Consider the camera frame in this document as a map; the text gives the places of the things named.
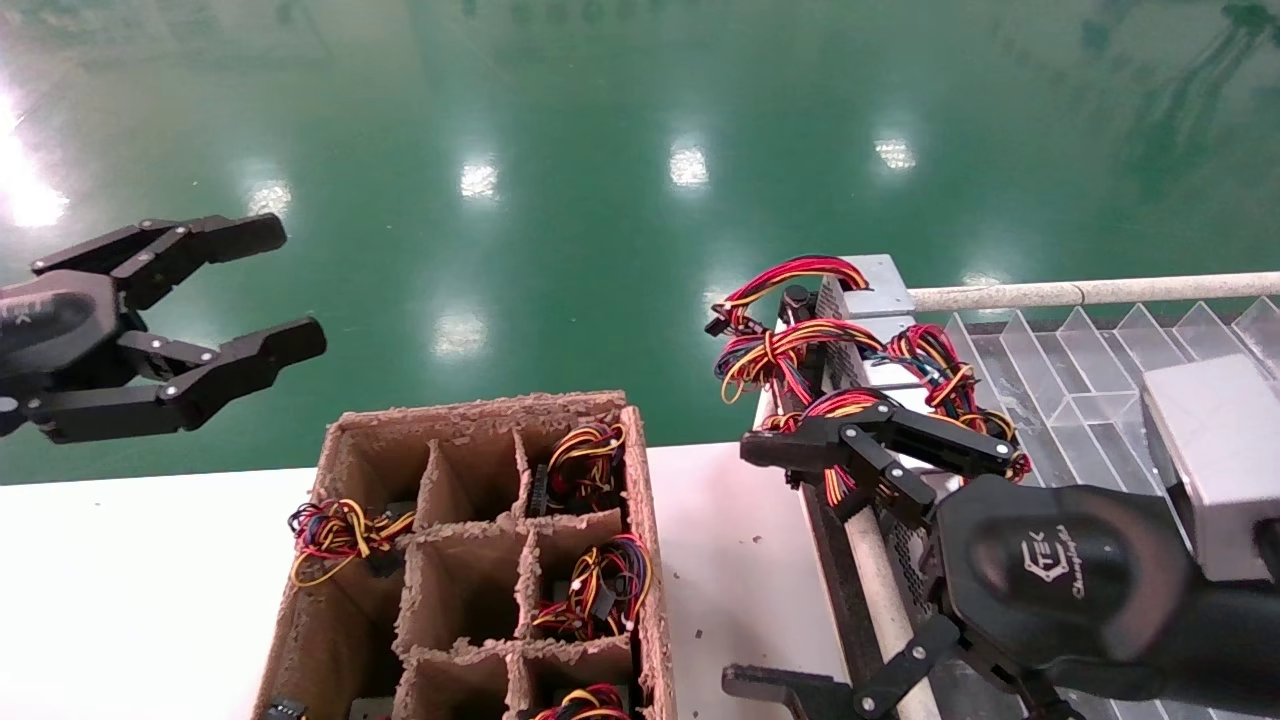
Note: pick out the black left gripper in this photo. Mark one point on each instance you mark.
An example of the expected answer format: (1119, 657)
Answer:
(60, 340)

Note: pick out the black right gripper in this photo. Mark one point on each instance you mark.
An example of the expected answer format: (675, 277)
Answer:
(1070, 580)

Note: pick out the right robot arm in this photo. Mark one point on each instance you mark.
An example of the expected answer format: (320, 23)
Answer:
(1245, 640)

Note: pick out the black rack edge strip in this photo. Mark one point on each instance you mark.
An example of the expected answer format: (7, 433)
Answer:
(846, 580)

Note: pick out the clear acrylic divider rack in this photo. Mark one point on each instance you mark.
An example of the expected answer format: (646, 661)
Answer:
(1080, 370)

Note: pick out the brown cardboard divider box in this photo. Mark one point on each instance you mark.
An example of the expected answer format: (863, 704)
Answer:
(350, 640)

